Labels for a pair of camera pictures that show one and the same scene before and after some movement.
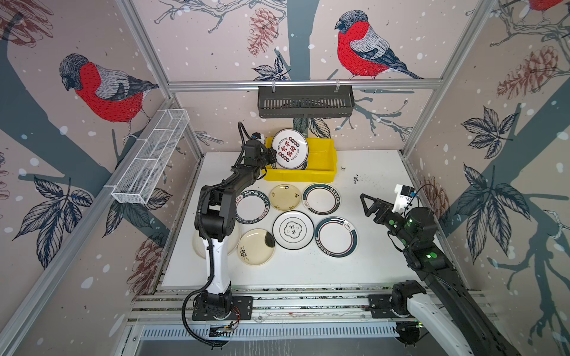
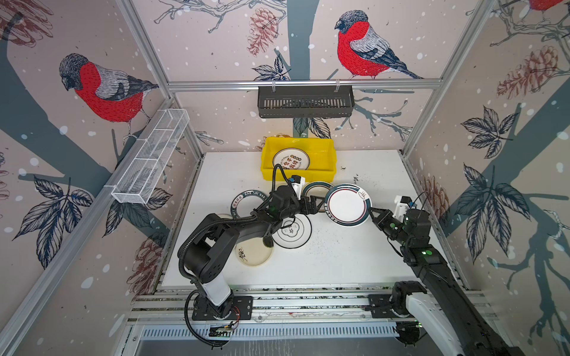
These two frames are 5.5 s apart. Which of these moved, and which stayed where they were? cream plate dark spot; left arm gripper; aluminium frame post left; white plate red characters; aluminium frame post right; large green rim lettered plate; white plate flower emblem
Moved: white plate red characters; left arm gripper
Stayed: cream plate dark spot; aluminium frame post left; large green rim lettered plate; white plate flower emblem; aluminium frame post right
